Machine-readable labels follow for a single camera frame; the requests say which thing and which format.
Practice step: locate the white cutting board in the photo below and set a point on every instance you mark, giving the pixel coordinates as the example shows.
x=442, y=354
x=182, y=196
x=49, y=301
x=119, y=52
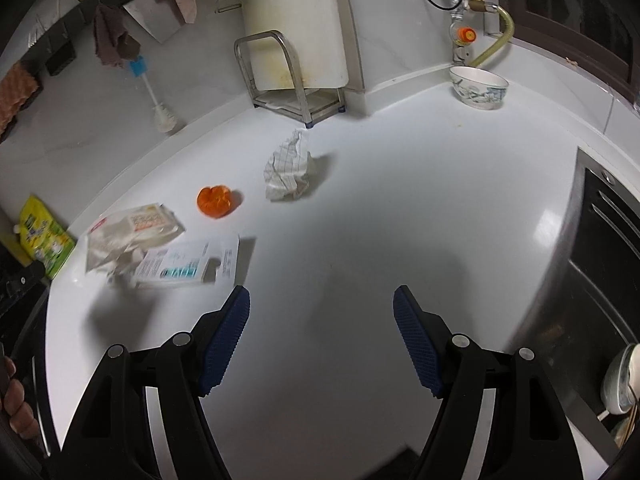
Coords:
x=295, y=25

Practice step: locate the metal cutting board rack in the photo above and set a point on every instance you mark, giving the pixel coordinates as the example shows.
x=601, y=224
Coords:
x=295, y=90

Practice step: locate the green yellow pouch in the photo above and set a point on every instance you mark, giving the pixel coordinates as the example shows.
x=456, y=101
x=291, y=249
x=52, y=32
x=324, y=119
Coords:
x=47, y=240

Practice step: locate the black rail hook box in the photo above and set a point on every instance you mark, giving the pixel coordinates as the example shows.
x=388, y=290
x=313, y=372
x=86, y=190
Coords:
x=61, y=59

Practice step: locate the white bottle brush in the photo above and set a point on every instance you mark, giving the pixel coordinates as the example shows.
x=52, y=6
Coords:
x=165, y=117

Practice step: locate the black wall rail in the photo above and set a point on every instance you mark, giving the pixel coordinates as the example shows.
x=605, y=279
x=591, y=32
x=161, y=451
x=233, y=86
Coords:
x=65, y=25

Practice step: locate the brown hanging cloth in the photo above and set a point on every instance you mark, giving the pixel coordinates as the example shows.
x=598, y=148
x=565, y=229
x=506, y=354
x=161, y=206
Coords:
x=110, y=35

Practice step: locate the person's left hand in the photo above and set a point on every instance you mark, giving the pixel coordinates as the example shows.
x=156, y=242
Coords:
x=17, y=405

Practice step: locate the steel cleaver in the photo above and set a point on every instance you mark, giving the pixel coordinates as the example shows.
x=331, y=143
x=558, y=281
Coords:
x=155, y=22

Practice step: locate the wooden chopsticks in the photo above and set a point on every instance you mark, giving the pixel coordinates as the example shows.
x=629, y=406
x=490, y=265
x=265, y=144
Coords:
x=627, y=427

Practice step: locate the blue patterned ceramic bowl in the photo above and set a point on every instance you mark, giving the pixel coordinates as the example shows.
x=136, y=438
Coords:
x=477, y=92

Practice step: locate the white wet wipes packet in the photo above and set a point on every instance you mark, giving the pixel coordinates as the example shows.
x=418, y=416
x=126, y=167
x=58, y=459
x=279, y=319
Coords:
x=135, y=225

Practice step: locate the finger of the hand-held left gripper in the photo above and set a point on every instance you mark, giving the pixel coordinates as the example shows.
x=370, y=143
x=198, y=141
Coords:
x=30, y=280

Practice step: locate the white card packaging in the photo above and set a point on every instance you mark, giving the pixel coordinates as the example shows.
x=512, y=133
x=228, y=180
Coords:
x=190, y=265

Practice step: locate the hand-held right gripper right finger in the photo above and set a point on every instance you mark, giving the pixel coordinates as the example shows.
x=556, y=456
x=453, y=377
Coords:
x=415, y=340

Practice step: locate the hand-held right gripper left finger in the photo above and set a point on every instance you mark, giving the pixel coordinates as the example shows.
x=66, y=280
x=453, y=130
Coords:
x=225, y=340

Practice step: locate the orange gas knob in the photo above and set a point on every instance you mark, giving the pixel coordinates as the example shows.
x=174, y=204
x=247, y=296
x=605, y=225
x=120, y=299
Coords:
x=467, y=35

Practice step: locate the orange wavy sponge cloth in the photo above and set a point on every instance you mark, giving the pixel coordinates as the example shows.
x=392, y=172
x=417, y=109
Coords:
x=17, y=100

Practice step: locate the black kitchen sink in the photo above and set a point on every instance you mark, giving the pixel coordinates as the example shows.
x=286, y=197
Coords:
x=595, y=280

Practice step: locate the white paper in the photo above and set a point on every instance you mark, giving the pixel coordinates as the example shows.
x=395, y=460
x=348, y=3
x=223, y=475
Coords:
x=287, y=170

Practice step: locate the dark window frame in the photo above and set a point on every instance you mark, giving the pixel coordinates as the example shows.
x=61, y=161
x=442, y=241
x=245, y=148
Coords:
x=575, y=15

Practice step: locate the white bowl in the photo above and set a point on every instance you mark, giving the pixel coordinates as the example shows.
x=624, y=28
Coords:
x=622, y=380

